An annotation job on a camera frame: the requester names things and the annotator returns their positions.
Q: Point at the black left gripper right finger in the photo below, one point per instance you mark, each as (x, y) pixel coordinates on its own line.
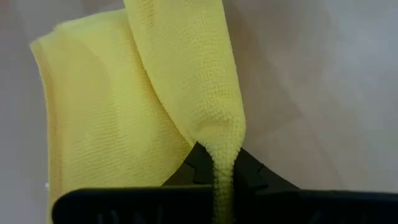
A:
(252, 174)

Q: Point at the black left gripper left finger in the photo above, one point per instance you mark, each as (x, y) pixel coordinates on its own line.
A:
(199, 168)

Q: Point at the yellow microfiber towel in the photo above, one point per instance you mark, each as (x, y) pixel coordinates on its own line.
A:
(109, 109)

